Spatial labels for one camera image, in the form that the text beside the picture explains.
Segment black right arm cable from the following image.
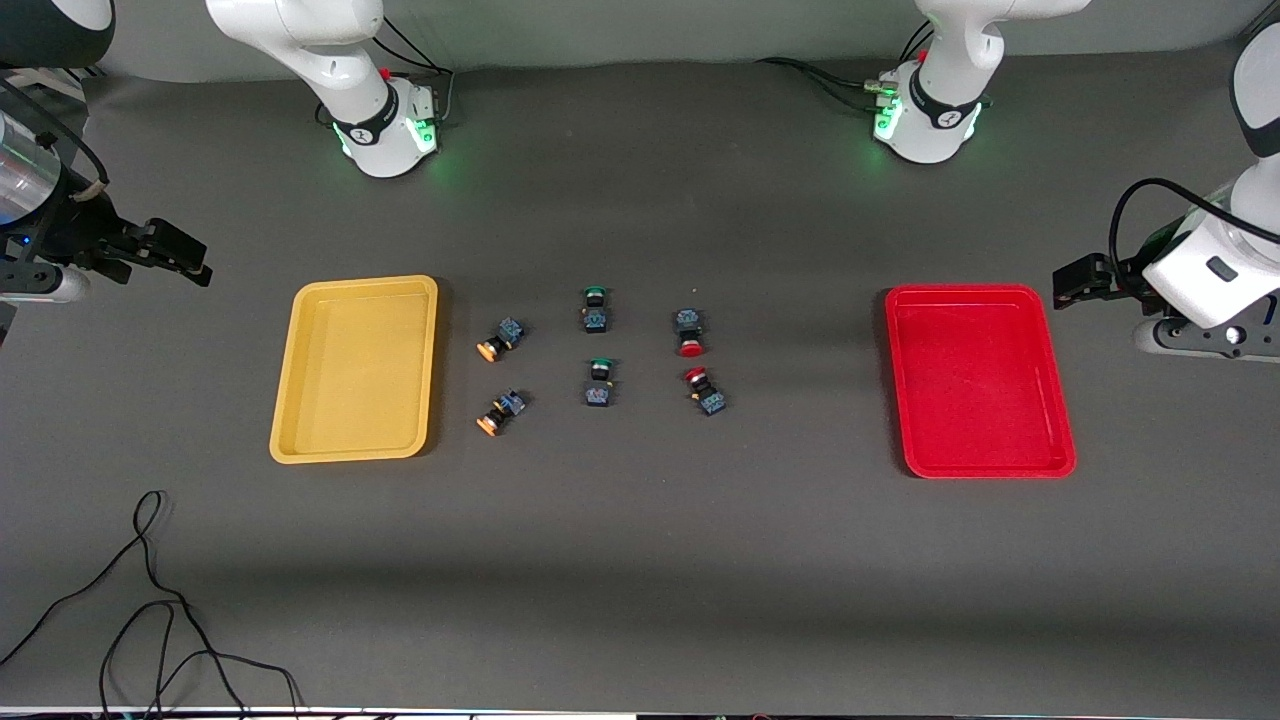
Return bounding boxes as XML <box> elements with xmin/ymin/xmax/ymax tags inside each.
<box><xmin>0</xmin><ymin>75</ymin><xmax>109</xmax><ymax>201</ymax></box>

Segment black arm base cables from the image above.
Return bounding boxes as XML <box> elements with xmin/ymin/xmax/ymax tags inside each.
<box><xmin>378</xmin><ymin>15</ymin><xmax>457</xmax><ymax>128</ymax></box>
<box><xmin>755</xmin><ymin>22</ymin><xmax>936</xmax><ymax>113</ymax></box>

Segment red plastic tray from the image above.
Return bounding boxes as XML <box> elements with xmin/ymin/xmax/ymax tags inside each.
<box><xmin>884</xmin><ymin>284</ymin><xmax>1079</xmax><ymax>481</ymax></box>

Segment yellow plastic tray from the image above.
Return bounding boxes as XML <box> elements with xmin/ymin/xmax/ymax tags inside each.
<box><xmin>268</xmin><ymin>275</ymin><xmax>441</xmax><ymax>466</ymax></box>

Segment yellow push button switch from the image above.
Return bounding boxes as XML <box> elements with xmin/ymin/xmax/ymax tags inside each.
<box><xmin>477</xmin><ymin>317</ymin><xmax>528</xmax><ymax>363</ymax></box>
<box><xmin>476</xmin><ymin>389</ymin><xmax>528</xmax><ymax>438</ymax></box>

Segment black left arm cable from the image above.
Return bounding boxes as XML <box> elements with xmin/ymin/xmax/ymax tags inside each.
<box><xmin>1107</xmin><ymin>177</ymin><xmax>1280</xmax><ymax>301</ymax></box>

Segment dark grey table mat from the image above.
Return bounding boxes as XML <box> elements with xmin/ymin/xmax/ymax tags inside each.
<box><xmin>0</xmin><ymin>40</ymin><xmax>1280</xmax><ymax>716</ymax></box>

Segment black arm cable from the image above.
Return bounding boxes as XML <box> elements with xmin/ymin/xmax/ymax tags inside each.
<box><xmin>1107</xmin><ymin>177</ymin><xmax>1280</xmax><ymax>301</ymax></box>
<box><xmin>0</xmin><ymin>75</ymin><xmax>109</xmax><ymax>201</ymax></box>

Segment black left arm base cables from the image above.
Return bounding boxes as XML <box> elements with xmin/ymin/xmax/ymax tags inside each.
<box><xmin>755</xmin><ymin>22</ymin><xmax>936</xmax><ymax>113</ymax></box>

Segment thin black loose cable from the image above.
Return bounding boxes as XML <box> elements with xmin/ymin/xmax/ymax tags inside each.
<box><xmin>0</xmin><ymin>489</ymin><xmax>302</xmax><ymax>720</ymax></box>

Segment black right arm base cables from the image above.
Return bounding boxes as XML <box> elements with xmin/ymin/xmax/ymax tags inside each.
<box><xmin>378</xmin><ymin>15</ymin><xmax>457</xmax><ymax>128</ymax></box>

